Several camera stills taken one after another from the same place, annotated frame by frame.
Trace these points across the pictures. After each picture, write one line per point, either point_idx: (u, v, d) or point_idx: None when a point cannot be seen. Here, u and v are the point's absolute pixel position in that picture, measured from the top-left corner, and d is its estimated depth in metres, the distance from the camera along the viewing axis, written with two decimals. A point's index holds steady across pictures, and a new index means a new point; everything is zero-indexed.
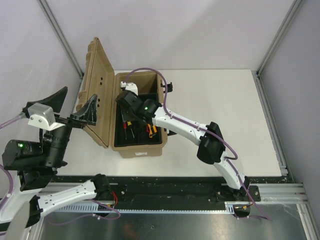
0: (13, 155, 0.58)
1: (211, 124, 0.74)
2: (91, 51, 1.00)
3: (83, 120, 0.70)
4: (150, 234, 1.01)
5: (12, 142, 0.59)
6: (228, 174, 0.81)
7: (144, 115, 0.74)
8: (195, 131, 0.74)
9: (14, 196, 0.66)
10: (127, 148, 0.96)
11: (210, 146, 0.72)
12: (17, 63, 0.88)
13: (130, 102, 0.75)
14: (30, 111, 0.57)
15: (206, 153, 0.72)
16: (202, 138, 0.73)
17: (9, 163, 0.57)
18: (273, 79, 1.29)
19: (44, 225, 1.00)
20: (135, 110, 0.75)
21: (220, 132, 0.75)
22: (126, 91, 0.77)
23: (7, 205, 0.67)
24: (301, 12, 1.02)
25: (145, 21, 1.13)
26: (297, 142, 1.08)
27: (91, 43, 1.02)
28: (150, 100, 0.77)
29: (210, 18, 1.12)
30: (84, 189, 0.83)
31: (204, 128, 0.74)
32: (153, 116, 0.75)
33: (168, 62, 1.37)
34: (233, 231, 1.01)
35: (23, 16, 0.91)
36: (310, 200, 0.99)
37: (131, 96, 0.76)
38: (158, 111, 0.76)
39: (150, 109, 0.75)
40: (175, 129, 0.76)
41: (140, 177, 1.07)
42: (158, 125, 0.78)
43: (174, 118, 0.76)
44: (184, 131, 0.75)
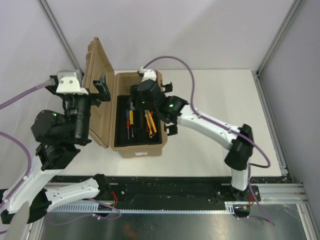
0: (49, 124, 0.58)
1: (243, 126, 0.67)
2: (91, 51, 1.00)
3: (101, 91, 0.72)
4: (150, 234, 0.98)
5: (45, 113, 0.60)
6: (242, 177, 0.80)
7: (169, 113, 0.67)
8: (225, 134, 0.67)
9: (33, 177, 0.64)
10: (126, 148, 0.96)
11: (241, 150, 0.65)
12: (18, 63, 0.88)
13: (156, 96, 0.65)
14: (61, 74, 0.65)
15: (237, 157, 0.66)
16: (234, 142, 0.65)
17: (45, 131, 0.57)
18: (273, 79, 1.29)
19: (45, 225, 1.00)
20: (158, 105, 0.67)
21: (252, 135, 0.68)
22: (153, 82, 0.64)
23: (23, 188, 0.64)
24: (301, 13, 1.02)
25: (145, 21, 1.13)
26: (297, 142, 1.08)
27: (91, 43, 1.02)
28: (175, 97, 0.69)
29: (209, 19, 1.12)
30: (89, 186, 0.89)
31: (236, 131, 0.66)
32: (179, 114, 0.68)
33: (167, 62, 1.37)
34: (233, 231, 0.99)
35: (24, 16, 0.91)
36: (310, 200, 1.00)
37: (158, 88, 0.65)
38: (184, 109, 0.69)
39: (176, 107, 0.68)
40: (203, 130, 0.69)
41: (141, 177, 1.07)
42: (183, 125, 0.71)
43: (202, 118, 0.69)
44: (213, 133, 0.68)
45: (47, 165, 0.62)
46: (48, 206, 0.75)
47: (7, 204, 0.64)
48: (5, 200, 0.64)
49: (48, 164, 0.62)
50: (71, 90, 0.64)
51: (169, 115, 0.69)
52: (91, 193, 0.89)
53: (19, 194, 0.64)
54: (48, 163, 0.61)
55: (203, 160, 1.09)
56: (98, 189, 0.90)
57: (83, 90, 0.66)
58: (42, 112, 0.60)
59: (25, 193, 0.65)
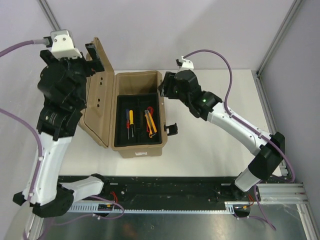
0: (61, 72, 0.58)
1: (276, 135, 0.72)
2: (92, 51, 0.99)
3: (96, 59, 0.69)
4: (150, 234, 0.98)
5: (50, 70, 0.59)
6: (251, 181, 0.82)
7: (200, 106, 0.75)
8: (255, 138, 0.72)
9: (49, 152, 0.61)
10: (126, 148, 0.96)
11: (270, 159, 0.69)
12: (18, 63, 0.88)
13: (192, 87, 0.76)
14: (54, 33, 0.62)
15: (263, 164, 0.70)
16: (262, 148, 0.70)
17: (58, 78, 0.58)
18: (273, 79, 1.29)
19: (44, 225, 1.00)
20: (192, 96, 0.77)
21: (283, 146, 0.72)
22: (192, 73, 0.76)
23: (42, 171, 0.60)
24: (301, 13, 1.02)
25: (145, 21, 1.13)
26: (297, 142, 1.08)
27: (92, 42, 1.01)
28: (209, 94, 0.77)
29: (209, 19, 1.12)
30: (94, 179, 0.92)
31: (267, 138, 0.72)
32: (211, 110, 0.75)
33: (167, 62, 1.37)
34: (233, 231, 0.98)
35: (24, 16, 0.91)
36: (310, 200, 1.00)
37: (195, 81, 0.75)
38: (217, 107, 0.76)
39: (208, 102, 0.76)
40: (232, 130, 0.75)
41: (141, 177, 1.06)
42: (213, 121, 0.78)
43: (233, 118, 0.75)
44: (241, 134, 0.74)
45: (58, 129, 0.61)
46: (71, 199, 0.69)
47: (34, 197, 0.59)
48: (31, 194, 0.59)
49: (59, 128, 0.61)
50: (67, 50, 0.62)
51: (200, 109, 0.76)
52: (97, 188, 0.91)
53: (42, 180, 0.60)
54: (59, 126, 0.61)
55: (203, 160, 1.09)
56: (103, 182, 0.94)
57: (80, 55, 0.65)
58: (45, 68, 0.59)
59: (47, 176, 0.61)
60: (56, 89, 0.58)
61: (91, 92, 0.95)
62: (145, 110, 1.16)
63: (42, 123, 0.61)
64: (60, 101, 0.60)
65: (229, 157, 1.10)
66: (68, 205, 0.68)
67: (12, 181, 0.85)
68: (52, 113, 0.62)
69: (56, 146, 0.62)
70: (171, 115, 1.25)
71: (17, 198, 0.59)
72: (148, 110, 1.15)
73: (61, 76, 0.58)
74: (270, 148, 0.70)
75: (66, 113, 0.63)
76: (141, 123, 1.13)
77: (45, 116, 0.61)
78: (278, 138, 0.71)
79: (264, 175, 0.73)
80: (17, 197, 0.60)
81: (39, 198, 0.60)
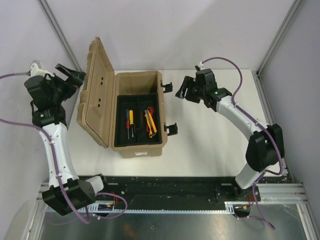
0: (41, 77, 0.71)
1: (273, 125, 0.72)
2: (92, 50, 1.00)
3: (70, 74, 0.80)
4: (150, 234, 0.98)
5: (31, 81, 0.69)
6: (249, 178, 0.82)
7: (211, 97, 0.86)
8: (251, 125, 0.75)
9: (58, 135, 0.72)
10: (126, 148, 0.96)
11: (260, 144, 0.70)
12: (19, 62, 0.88)
13: (207, 81, 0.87)
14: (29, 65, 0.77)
15: (254, 149, 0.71)
16: (255, 133, 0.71)
17: (40, 80, 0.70)
18: (272, 79, 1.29)
19: (44, 225, 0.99)
20: (207, 90, 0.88)
21: (280, 138, 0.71)
22: (210, 71, 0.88)
23: (60, 152, 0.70)
24: (301, 13, 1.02)
25: (145, 21, 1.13)
26: (297, 142, 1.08)
27: (92, 43, 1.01)
28: (222, 89, 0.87)
29: (209, 19, 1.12)
30: (92, 178, 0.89)
31: (262, 126, 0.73)
32: (219, 100, 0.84)
33: (167, 62, 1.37)
34: (233, 231, 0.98)
35: (23, 16, 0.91)
36: (310, 200, 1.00)
37: (211, 77, 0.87)
38: (226, 98, 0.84)
39: (219, 95, 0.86)
40: (235, 119, 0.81)
41: (141, 177, 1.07)
42: (220, 111, 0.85)
43: (237, 108, 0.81)
44: (241, 122, 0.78)
45: (55, 117, 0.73)
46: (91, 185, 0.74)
47: (63, 176, 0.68)
48: (59, 174, 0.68)
49: (56, 116, 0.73)
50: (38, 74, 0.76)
51: (211, 100, 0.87)
52: (100, 182, 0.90)
53: (62, 159, 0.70)
54: (56, 116, 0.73)
55: (204, 159, 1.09)
56: (100, 176, 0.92)
57: (54, 73, 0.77)
58: (26, 81, 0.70)
59: (65, 155, 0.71)
60: (42, 89, 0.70)
61: (92, 92, 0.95)
62: (145, 110, 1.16)
63: (39, 121, 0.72)
64: (48, 99, 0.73)
65: (229, 157, 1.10)
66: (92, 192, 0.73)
67: (12, 181, 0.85)
68: (44, 110, 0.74)
69: (60, 128, 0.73)
70: (172, 115, 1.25)
71: (47, 193, 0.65)
72: (148, 110, 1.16)
73: (42, 78, 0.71)
74: (262, 135, 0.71)
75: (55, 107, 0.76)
76: (141, 123, 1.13)
77: (40, 114, 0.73)
78: (273, 128, 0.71)
79: (258, 163, 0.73)
80: (47, 192, 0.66)
81: (68, 174, 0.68)
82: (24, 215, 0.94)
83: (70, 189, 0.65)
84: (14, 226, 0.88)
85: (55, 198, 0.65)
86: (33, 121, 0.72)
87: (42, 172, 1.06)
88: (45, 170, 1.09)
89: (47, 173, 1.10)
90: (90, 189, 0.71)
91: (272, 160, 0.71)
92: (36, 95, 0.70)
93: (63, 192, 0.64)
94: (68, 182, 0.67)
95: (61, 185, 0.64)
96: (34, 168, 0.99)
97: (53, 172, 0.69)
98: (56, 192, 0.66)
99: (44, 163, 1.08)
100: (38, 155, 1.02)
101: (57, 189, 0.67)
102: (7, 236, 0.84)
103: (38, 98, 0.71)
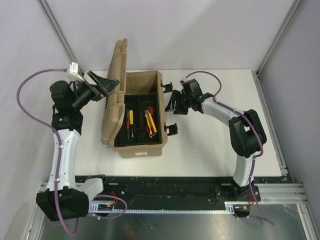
0: (65, 84, 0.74)
1: (247, 110, 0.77)
2: (123, 52, 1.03)
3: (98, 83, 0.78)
4: (150, 234, 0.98)
5: (57, 88, 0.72)
6: (243, 172, 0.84)
7: (197, 102, 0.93)
8: (230, 113, 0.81)
9: (68, 141, 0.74)
10: (126, 146, 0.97)
11: (238, 126, 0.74)
12: (18, 62, 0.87)
13: (192, 89, 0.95)
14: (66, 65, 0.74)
15: (235, 134, 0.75)
16: (234, 118, 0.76)
17: (63, 89, 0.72)
18: (272, 79, 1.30)
19: (44, 225, 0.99)
20: (193, 96, 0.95)
21: (257, 121, 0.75)
22: (194, 80, 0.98)
23: (65, 158, 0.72)
24: (301, 13, 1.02)
25: (145, 21, 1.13)
26: (297, 142, 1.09)
27: (122, 43, 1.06)
28: (207, 93, 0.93)
29: (210, 18, 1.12)
30: (93, 178, 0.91)
31: (240, 112, 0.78)
32: (202, 101, 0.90)
33: (167, 62, 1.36)
34: (233, 231, 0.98)
35: (23, 16, 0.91)
36: (310, 200, 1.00)
37: (195, 85, 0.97)
38: (207, 99, 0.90)
39: (203, 99, 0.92)
40: (217, 114, 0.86)
41: (141, 177, 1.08)
42: (206, 111, 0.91)
43: (217, 103, 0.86)
44: (222, 113, 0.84)
45: (71, 124, 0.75)
46: (88, 198, 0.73)
47: (60, 182, 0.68)
48: (58, 179, 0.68)
49: (72, 123, 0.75)
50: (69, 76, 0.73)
51: (197, 104, 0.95)
52: (100, 185, 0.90)
53: (65, 166, 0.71)
54: (72, 122, 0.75)
55: (204, 159, 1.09)
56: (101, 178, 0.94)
57: (84, 78, 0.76)
58: (51, 86, 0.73)
59: (68, 162, 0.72)
60: (64, 97, 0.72)
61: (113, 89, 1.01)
62: (145, 110, 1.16)
63: (56, 124, 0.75)
64: (68, 106, 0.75)
65: (228, 157, 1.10)
66: (87, 204, 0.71)
67: (11, 182, 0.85)
68: (63, 115, 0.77)
69: (73, 136, 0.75)
70: (172, 115, 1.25)
71: (42, 195, 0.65)
72: (148, 110, 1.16)
73: (66, 86, 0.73)
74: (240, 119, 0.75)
75: (74, 114, 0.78)
76: (140, 123, 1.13)
77: (59, 118, 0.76)
78: (249, 113, 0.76)
79: (241, 148, 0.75)
80: (42, 194, 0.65)
81: (66, 182, 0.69)
82: (23, 216, 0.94)
83: (62, 198, 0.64)
84: (14, 227, 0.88)
85: (47, 203, 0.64)
86: (51, 123, 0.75)
87: (42, 172, 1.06)
88: (45, 170, 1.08)
89: (48, 173, 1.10)
90: (85, 202, 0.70)
91: (254, 143, 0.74)
92: (57, 101, 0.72)
93: (55, 199, 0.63)
94: (63, 190, 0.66)
95: (56, 191, 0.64)
96: (34, 168, 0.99)
97: (53, 175, 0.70)
98: (49, 197, 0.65)
99: (44, 163, 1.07)
100: (38, 155, 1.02)
101: (51, 194, 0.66)
102: (7, 236, 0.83)
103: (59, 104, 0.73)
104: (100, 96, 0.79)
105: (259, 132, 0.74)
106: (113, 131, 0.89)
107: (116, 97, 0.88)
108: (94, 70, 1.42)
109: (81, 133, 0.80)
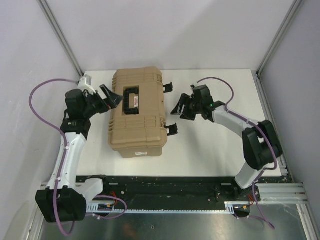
0: (79, 91, 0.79)
1: (263, 121, 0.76)
2: (160, 81, 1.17)
3: (108, 96, 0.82)
4: (150, 234, 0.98)
5: (72, 94, 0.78)
6: (248, 178, 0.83)
7: (208, 110, 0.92)
8: (244, 124, 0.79)
9: (74, 143, 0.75)
10: (124, 141, 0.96)
11: (253, 138, 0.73)
12: (18, 63, 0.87)
13: (203, 96, 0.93)
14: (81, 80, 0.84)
15: (248, 146, 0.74)
16: (248, 130, 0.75)
17: (77, 94, 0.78)
18: (272, 80, 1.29)
19: (44, 225, 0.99)
20: (203, 104, 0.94)
21: (272, 134, 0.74)
22: (205, 87, 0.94)
23: (69, 159, 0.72)
24: (301, 13, 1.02)
25: (145, 21, 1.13)
26: (297, 142, 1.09)
27: (158, 72, 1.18)
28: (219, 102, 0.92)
29: (210, 18, 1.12)
30: (93, 180, 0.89)
31: (254, 123, 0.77)
32: (213, 110, 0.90)
33: (167, 62, 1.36)
34: (233, 231, 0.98)
35: (23, 16, 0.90)
36: (310, 200, 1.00)
37: (206, 91, 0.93)
38: (219, 107, 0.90)
39: (215, 107, 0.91)
40: (229, 123, 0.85)
41: (141, 177, 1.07)
42: (217, 121, 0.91)
43: (230, 113, 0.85)
44: (234, 123, 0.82)
45: (78, 128, 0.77)
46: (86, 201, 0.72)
47: (61, 182, 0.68)
48: (58, 179, 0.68)
49: (80, 127, 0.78)
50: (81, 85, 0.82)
51: (208, 113, 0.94)
52: (99, 186, 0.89)
53: (67, 166, 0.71)
54: (80, 127, 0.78)
55: (205, 160, 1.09)
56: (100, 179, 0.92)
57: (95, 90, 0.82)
58: (67, 92, 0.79)
59: (71, 164, 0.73)
60: (76, 102, 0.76)
61: (144, 106, 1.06)
62: None
63: (65, 127, 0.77)
64: (79, 111, 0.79)
65: (228, 157, 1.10)
66: (84, 209, 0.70)
67: (11, 182, 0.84)
68: (73, 119, 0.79)
69: (79, 137, 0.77)
70: (172, 115, 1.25)
71: (42, 192, 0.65)
72: None
73: (79, 93, 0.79)
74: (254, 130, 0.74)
75: (82, 120, 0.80)
76: None
77: (68, 122, 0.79)
78: (264, 124, 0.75)
79: (254, 161, 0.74)
80: (42, 191, 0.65)
81: (66, 182, 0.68)
82: (23, 216, 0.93)
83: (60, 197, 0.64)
84: (14, 226, 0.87)
85: (46, 201, 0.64)
86: (61, 126, 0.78)
87: (42, 172, 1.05)
88: (45, 170, 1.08)
89: (48, 173, 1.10)
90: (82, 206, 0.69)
91: (269, 156, 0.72)
92: (70, 106, 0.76)
93: (54, 198, 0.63)
94: (62, 190, 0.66)
95: (55, 190, 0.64)
96: (34, 168, 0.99)
97: (55, 175, 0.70)
98: (48, 196, 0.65)
99: (44, 163, 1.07)
100: (38, 155, 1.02)
101: (50, 193, 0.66)
102: (7, 236, 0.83)
103: (71, 108, 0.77)
104: (108, 108, 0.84)
105: (273, 146, 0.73)
106: (146, 146, 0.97)
107: (159, 120, 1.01)
108: (94, 71, 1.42)
109: (86, 139, 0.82)
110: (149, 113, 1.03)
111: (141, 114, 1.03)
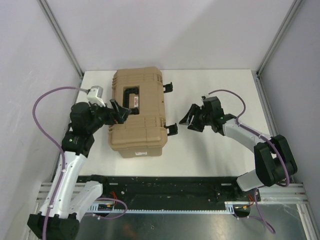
0: (86, 105, 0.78)
1: (276, 136, 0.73)
2: (159, 81, 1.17)
3: (117, 111, 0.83)
4: (150, 234, 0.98)
5: (78, 109, 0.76)
6: (252, 183, 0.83)
7: (218, 123, 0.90)
8: (255, 138, 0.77)
9: (72, 166, 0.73)
10: (124, 141, 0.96)
11: (265, 153, 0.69)
12: (18, 62, 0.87)
13: (214, 109, 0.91)
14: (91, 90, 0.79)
15: (261, 161, 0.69)
16: (260, 144, 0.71)
17: (84, 109, 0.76)
18: (273, 80, 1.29)
19: None
20: (213, 116, 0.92)
21: (286, 149, 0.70)
22: (216, 98, 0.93)
23: (64, 183, 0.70)
24: (301, 13, 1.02)
25: (145, 21, 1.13)
26: (297, 143, 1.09)
27: (158, 72, 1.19)
28: (230, 115, 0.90)
29: (210, 18, 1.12)
30: (91, 186, 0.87)
31: (266, 137, 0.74)
32: (224, 123, 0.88)
33: (167, 62, 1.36)
34: (233, 231, 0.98)
35: (23, 15, 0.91)
36: (310, 200, 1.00)
37: (217, 104, 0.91)
38: (230, 121, 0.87)
39: (225, 120, 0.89)
40: (240, 137, 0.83)
41: (141, 177, 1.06)
42: (228, 134, 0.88)
43: (241, 126, 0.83)
44: (246, 137, 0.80)
45: (79, 147, 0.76)
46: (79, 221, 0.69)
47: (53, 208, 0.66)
48: (51, 205, 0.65)
49: (81, 146, 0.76)
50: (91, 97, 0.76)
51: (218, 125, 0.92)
52: (99, 190, 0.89)
53: (62, 191, 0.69)
54: (81, 146, 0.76)
55: (205, 160, 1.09)
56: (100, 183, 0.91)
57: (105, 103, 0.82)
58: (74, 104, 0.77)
59: (67, 189, 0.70)
60: (82, 118, 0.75)
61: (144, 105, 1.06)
62: None
63: (66, 143, 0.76)
64: (82, 128, 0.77)
65: (229, 158, 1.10)
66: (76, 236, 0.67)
67: (12, 182, 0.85)
68: (75, 136, 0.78)
69: (77, 160, 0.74)
70: (172, 115, 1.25)
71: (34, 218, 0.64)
72: None
73: (86, 108, 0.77)
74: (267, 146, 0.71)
75: (85, 136, 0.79)
76: None
77: (69, 138, 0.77)
78: (278, 139, 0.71)
79: (266, 178, 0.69)
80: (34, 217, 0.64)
81: (58, 210, 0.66)
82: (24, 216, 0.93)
83: (50, 227, 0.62)
84: (14, 226, 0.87)
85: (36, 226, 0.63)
86: (62, 141, 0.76)
87: (42, 172, 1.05)
88: (45, 170, 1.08)
89: (48, 173, 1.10)
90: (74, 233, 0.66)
91: (282, 174, 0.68)
92: (74, 121, 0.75)
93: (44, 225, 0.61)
94: (53, 218, 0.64)
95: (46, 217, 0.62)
96: (34, 168, 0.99)
97: (49, 199, 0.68)
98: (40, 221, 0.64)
99: (44, 163, 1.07)
100: (38, 155, 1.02)
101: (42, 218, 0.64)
102: (7, 236, 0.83)
103: (75, 124, 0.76)
104: (114, 121, 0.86)
105: (286, 163, 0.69)
106: (146, 146, 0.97)
107: (159, 120, 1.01)
108: (94, 71, 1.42)
109: (87, 156, 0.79)
110: (149, 112, 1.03)
111: (141, 114, 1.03)
